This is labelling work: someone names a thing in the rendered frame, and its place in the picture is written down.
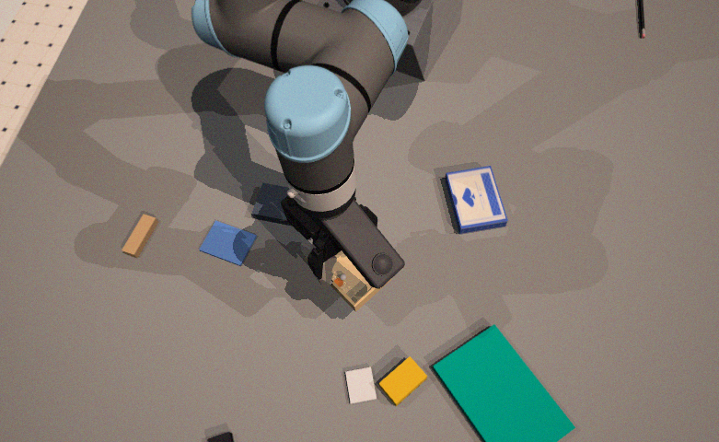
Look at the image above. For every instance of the blue flat square pad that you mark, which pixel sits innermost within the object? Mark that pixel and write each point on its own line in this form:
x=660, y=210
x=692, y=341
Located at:
x=228, y=243

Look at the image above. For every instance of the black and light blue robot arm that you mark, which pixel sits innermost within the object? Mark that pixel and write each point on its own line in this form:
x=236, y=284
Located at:
x=335, y=66

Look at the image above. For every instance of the wooden ball-in-hole puzzle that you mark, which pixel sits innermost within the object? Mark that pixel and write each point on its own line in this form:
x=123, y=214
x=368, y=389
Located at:
x=350, y=284

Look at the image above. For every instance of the orange-yellow rectangular block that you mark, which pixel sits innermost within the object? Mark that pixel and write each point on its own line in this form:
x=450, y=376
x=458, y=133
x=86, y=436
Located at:
x=402, y=381

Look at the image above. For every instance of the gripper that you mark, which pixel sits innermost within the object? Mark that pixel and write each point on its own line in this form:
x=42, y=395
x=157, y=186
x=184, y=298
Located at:
x=321, y=255

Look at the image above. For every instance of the green flat rectangular slab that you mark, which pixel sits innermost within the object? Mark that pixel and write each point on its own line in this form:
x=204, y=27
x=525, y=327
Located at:
x=498, y=393

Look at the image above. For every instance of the black pencil with pink eraser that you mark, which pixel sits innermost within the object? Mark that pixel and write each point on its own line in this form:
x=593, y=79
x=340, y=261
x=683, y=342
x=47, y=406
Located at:
x=641, y=8

